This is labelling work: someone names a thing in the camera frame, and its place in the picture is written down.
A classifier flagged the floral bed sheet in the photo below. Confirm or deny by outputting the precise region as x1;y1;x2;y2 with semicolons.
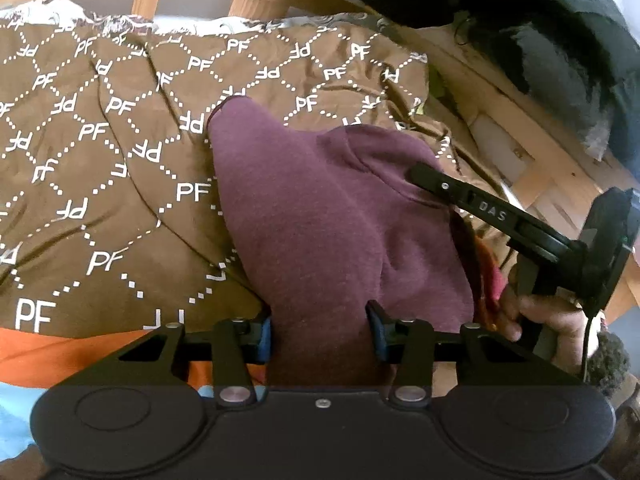
0;0;402;37

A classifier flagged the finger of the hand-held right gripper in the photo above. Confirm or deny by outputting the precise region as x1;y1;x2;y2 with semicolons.
407;162;531;242

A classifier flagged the dark fuzzy cloth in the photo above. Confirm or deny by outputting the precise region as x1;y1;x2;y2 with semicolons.
584;329;632;402

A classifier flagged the black jacket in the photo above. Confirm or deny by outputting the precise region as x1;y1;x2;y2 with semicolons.
322;0;640;162

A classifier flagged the person's right hand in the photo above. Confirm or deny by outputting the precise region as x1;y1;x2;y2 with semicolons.
499;282;597;362

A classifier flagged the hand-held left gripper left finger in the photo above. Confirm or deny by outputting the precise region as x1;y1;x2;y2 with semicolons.
102;316;274;408

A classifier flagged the light blue cloth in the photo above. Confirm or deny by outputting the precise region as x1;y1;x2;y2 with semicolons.
0;380;67;467

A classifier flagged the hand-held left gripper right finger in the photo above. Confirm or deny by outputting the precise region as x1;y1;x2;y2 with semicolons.
365;300;542;408

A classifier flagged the maroon sweater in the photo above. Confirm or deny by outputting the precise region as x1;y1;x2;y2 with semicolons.
207;95;502;392

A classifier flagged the brown printed blanket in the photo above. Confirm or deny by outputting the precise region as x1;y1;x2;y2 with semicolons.
0;20;482;342

